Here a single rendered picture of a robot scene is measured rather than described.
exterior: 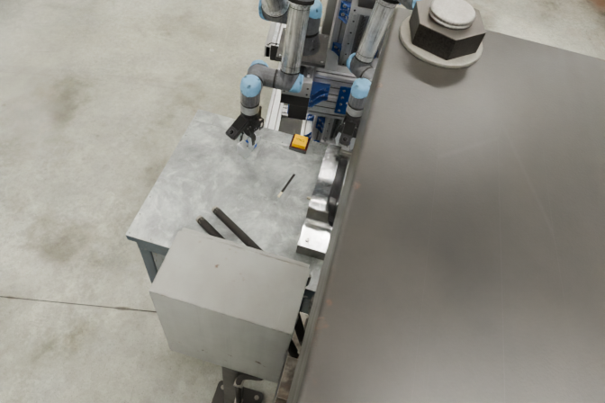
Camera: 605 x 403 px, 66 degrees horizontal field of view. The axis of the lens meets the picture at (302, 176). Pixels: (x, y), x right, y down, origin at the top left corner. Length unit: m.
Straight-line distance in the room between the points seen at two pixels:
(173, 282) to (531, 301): 0.71
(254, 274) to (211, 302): 0.10
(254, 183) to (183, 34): 2.24
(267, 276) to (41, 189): 2.26
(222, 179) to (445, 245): 1.56
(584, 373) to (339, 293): 0.21
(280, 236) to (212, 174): 0.40
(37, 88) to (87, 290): 1.59
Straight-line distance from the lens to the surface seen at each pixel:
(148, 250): 1.95
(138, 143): 3.17
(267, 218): 1.84
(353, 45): 2.29
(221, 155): 2.03
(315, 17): 2.06
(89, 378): 2.53
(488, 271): 0.46
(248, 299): 0.97
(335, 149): 1.98
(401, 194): 0.47
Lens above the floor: 2.37
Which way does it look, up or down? 53 degrees down
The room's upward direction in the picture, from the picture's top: 11 degrees clockwise
